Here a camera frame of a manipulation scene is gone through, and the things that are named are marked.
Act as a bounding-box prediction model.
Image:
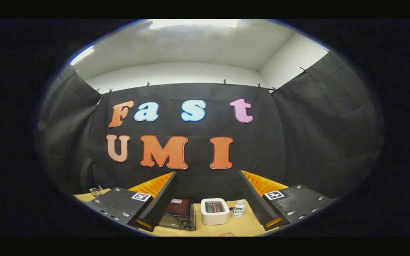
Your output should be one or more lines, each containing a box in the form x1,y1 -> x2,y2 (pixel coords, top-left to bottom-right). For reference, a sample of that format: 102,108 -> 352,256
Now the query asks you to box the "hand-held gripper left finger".
87,171 -> 178,232

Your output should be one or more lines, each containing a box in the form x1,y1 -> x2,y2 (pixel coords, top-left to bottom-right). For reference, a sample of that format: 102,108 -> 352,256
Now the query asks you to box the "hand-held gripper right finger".
239,170 -> 335,231

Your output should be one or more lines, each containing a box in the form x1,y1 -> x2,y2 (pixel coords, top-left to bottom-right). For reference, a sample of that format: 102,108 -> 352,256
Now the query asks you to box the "black toaster oven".
157,198 -> 196,231

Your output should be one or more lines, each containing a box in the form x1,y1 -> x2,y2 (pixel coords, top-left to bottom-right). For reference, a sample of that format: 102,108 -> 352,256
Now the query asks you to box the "white pop-up toaster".
201,198 -> 230,225

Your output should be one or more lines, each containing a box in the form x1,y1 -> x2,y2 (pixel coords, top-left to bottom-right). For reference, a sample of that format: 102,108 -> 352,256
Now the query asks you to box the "white bottle green label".
231,200 -> 246,218

